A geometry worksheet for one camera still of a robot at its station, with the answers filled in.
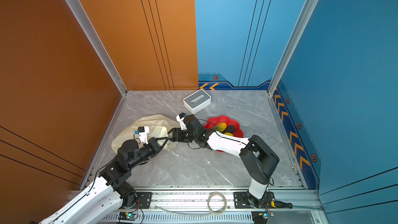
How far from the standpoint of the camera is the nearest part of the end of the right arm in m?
0.65

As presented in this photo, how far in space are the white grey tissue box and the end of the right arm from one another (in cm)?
33

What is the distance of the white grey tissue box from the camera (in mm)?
1064
